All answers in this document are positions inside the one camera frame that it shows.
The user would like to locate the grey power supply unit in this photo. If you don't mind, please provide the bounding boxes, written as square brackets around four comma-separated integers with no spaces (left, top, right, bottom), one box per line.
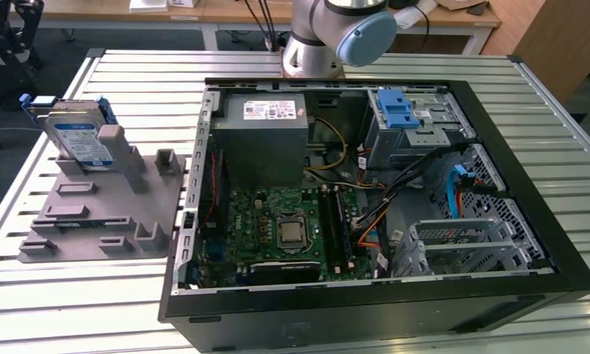
[211,91,311,189]

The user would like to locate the orange wire bundle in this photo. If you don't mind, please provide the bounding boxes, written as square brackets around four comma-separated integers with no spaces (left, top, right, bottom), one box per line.
[356,206,395,248]

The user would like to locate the black PC case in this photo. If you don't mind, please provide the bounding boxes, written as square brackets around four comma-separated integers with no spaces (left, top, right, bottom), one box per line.
[158,77,590,352]

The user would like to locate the black bin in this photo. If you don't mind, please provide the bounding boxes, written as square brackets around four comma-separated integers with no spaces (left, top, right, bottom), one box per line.
[0,62,44,111]

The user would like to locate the white plastic device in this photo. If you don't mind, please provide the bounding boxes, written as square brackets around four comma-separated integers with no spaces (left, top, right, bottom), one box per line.
[392,0,439,30]

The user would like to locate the brown cardboard piece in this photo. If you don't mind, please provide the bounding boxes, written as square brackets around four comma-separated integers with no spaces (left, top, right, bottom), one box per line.
[435,0,488,16]

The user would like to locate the grey metal drive cage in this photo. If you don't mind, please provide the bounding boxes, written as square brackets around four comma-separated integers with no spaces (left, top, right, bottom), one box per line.
[363,88,479,171]

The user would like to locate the silver CPU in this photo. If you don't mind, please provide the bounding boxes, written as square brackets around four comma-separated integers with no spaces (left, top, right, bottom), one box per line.
[279,223,304,244]

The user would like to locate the blue plastic drive latch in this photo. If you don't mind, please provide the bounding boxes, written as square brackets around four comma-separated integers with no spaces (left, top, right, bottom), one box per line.
[378,88,423,130]

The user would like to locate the hard disk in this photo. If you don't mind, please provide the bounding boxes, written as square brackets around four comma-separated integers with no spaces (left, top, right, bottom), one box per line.
[18,94,119,171]

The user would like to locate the grey parts rack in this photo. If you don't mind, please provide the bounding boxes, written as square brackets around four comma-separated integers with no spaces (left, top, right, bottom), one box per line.
[18,124,194,265]

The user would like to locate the black cable bundle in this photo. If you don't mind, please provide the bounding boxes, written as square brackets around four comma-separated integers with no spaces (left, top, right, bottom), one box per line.
[356,145,473,237]

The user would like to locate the blue data wire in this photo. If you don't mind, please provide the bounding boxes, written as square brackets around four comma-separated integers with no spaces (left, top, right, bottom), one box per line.
[449,164,475,223]

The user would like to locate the black graphics card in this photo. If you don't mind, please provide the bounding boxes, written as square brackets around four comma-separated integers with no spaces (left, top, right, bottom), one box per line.
[248,260,322,285]

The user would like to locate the black RAM slot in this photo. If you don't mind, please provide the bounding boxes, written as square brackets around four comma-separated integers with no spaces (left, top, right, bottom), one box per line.
[334,187,351,265]
[326,187,344,267]
[319,187,338,268]

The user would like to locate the white cardboard box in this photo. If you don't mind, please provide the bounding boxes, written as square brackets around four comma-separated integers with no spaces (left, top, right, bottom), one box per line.
[130,0,170,14]

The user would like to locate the green motherboard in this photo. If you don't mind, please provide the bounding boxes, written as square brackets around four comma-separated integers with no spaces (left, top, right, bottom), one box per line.
[199,186,375,288]

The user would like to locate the metal socket cover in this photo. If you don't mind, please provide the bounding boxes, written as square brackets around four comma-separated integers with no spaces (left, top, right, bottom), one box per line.
[274,217,311,251]

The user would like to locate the wooden desk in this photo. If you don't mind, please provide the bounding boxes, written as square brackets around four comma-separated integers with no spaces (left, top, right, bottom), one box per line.
[10,0,503,56]

